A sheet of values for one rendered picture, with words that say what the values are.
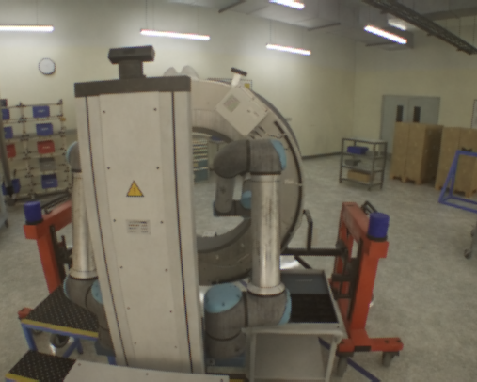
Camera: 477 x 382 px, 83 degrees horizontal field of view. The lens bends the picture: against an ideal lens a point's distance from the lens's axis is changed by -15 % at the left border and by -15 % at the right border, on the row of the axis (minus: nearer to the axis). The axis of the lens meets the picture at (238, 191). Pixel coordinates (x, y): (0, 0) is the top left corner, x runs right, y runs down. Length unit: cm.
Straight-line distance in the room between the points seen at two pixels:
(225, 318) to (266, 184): 53
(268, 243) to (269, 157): 31
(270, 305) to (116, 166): 75
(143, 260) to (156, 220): 15
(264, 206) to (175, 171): 38
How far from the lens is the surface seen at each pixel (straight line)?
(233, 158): 110
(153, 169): 91
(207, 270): 221
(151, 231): 97
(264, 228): 114
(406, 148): 796
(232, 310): 122
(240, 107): 175
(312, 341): 210
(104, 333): 144
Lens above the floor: 170
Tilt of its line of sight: 16 degrees down
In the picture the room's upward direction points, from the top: straight up
